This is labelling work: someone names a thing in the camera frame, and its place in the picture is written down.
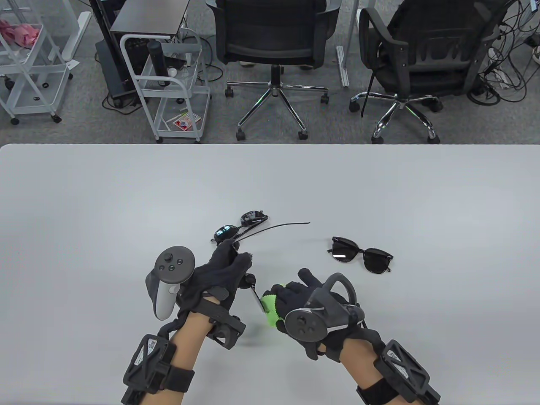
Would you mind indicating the black power adapter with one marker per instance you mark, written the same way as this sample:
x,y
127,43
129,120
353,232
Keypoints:
x,y
531,41

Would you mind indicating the small mirrored oval sunglasses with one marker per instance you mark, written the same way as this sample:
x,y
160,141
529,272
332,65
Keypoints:
x,y
253,217

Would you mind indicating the red and white packet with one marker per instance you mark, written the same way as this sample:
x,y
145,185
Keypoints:
x,y
185,122

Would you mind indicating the white paper tag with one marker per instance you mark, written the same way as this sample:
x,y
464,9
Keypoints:
x,y
71,64

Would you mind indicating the person's left hand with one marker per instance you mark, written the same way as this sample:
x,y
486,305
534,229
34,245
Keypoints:
x,y
215,274

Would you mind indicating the black bottle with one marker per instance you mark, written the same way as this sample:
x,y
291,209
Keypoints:
x,y
157,59

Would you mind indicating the grey hand controller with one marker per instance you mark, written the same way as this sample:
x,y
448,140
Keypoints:
x,y
173,263
303,322

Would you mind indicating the white table leg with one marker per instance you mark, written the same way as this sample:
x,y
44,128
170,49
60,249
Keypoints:
x,y
342,67

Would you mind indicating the pink cloth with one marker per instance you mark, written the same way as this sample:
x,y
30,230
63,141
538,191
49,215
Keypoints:
x,y
21,33

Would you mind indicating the black left wrist tracker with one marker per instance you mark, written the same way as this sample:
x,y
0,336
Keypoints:
x,y
145,358

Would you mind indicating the white power strip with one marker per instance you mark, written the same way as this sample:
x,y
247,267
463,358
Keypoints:
x,y
502,80

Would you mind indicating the thick black square sunglasses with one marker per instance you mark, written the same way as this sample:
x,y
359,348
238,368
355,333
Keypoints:
x,y
344,251

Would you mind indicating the person's right hand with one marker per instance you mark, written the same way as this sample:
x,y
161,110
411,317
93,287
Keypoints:
x,y
301,293

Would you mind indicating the grey flat device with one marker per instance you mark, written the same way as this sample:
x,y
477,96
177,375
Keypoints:
x,y
181,48

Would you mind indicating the black computer tower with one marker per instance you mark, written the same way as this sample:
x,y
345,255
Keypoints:
x,y
112,71

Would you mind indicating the white table foot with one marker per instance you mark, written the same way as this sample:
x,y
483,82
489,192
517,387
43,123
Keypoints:
x,y
76,36

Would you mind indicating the green cleaning cloth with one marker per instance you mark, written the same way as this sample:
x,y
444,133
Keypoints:
x,y
270,312

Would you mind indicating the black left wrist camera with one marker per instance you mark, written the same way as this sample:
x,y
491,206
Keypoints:
x,y
228,331

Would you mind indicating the dark side table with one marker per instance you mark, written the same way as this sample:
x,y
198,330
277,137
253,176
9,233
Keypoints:
x,y
147,17

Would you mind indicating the grey right hand controller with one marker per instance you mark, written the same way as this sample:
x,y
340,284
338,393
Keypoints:
x,y
303,322

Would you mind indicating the thin-frame dark sunglasses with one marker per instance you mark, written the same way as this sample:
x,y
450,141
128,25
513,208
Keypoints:
x,y
257,298

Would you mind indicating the grey left hand controller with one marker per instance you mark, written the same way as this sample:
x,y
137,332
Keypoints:
x,y
173,263

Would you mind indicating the black right wrist tracker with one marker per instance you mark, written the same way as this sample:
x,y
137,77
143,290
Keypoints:
x,y
400,367

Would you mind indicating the black office chair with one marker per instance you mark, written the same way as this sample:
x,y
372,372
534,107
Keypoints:
x,y
270,25
430,42

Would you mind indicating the black desk leg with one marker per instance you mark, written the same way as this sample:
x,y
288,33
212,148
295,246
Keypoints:
x,y
101,21

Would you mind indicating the black wrist tracker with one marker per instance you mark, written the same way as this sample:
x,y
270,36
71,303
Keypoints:
x,y
400,367
145,358

